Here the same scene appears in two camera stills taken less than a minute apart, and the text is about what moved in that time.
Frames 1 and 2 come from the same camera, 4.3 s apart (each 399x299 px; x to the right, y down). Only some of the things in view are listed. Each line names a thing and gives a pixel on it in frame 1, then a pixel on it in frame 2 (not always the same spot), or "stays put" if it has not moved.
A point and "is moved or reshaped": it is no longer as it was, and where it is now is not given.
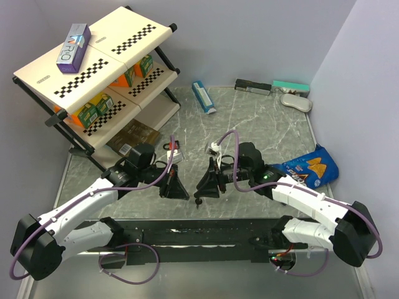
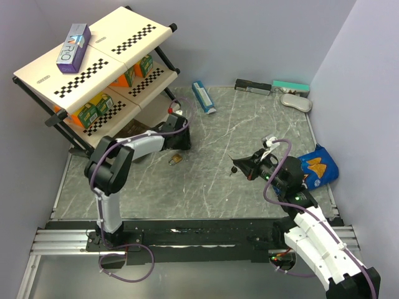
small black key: [198, 202] is moved or reshaped
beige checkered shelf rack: [116, 73] stays put
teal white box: [282, 87] stays put
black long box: [254, 87] stays put
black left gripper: [171, 187] to [186, 142]
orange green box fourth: [143, 66] stays put
